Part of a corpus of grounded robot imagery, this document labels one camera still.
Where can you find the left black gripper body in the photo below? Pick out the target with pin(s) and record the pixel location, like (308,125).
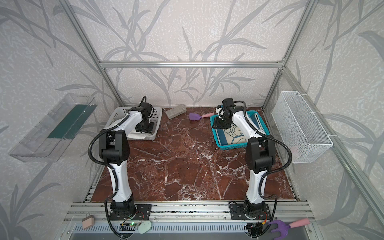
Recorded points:
(144,128)

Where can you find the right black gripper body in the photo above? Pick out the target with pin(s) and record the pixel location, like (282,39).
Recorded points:
(225,123)

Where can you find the blue beige Doraemon towel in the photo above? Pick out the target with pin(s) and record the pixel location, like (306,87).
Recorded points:
(237,133)

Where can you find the teal plastic basket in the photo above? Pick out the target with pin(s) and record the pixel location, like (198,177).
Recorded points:
(234,145)

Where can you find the white perforated plastic basket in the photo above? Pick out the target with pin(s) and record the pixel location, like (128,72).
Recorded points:
(120,112)

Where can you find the white towel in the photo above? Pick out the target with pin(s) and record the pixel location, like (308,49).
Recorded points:
(141,136)

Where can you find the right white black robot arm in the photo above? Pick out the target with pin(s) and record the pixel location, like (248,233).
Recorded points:
(260,153)

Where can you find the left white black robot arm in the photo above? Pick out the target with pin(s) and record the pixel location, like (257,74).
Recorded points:
(110,148)

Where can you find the purple pink toy spatula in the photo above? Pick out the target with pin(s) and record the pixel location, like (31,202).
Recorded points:
(197,117)

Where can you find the grey sponge block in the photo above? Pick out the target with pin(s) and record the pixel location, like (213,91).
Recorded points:
(176,111)

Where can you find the small green circuit board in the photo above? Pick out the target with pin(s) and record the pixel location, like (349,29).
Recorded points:
(129,226)

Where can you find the pale green oval disc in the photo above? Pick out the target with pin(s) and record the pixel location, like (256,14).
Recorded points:
(144,227)

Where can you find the brown square block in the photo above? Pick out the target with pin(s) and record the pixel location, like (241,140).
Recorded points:
(88,222)

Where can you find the purple pink toy fork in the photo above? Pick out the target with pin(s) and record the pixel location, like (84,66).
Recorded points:
(284,228)

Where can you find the white wire mesh basket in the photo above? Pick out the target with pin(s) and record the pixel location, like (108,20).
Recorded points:
(300,128)

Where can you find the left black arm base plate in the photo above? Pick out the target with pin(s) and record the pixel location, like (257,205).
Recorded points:
(139,212)

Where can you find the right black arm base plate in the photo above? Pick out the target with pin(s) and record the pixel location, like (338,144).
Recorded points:
(240,211)

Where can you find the clear acrylic wall shelf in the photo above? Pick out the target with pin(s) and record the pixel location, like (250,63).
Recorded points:
(49,139)

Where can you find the aluminium front rail frame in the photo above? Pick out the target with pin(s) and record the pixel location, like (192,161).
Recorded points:
(187,217)

